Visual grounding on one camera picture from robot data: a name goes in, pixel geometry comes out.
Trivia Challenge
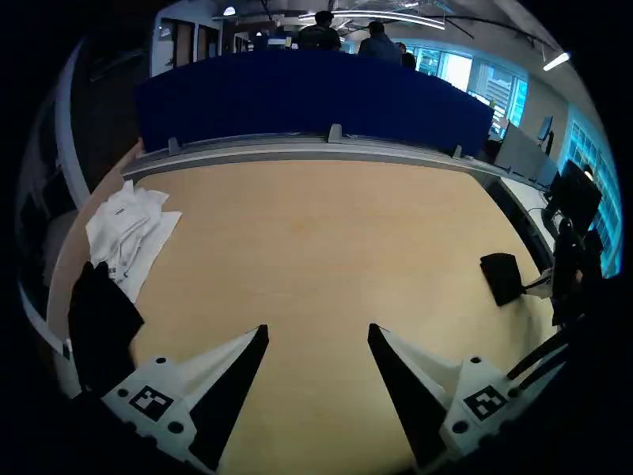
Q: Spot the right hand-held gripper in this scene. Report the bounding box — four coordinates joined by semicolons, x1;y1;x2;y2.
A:
519;217;605;328

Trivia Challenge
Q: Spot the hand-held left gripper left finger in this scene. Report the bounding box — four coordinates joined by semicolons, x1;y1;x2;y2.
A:
100;324;271;473

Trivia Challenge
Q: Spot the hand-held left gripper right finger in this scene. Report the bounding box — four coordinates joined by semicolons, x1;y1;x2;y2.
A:
367;323;526;473

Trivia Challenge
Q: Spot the black towel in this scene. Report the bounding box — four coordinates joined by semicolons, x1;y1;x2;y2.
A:
67;260;146;393
479;253;529;308

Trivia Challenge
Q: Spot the black monitor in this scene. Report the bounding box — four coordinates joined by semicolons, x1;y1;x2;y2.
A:
548;159;603;234

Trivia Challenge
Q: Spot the heap of white towels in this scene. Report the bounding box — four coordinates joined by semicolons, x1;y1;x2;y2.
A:
85;180;183;304

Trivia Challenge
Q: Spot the blue desk screen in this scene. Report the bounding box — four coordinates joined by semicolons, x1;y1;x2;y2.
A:
120;49;511;182

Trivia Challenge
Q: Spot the black cable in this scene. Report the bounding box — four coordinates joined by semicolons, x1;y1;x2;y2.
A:
506;339;570;381

